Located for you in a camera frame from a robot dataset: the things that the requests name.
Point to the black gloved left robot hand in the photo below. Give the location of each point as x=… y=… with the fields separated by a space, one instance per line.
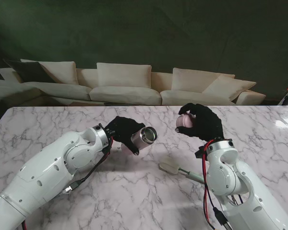
x=124 y=131

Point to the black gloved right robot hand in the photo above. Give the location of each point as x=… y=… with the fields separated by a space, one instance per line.
x=206 y=124

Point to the pink thermos body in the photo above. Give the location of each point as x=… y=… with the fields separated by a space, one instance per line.
x=144 y=139

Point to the pink thermos lid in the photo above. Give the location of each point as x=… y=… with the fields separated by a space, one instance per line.
x=185 y=120

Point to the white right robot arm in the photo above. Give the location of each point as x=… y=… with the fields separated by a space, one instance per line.
x=242 y=191

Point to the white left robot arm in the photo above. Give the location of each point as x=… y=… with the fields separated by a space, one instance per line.
x=38 y=172

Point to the cream fabric sofa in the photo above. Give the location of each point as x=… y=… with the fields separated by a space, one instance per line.
x=124 y=94

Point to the small cream throw pillow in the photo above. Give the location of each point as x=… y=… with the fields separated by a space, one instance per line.
x=230 y=87

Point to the cream sofa back cushion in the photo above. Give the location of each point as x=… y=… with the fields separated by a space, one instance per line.
x=60 y=72
x=189 y=79
x=123 y=75

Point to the dark grey sofa cushion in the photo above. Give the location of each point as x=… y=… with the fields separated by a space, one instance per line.
x=31 y=72

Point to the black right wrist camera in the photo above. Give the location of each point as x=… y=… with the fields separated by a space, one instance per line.
x=199 y=152

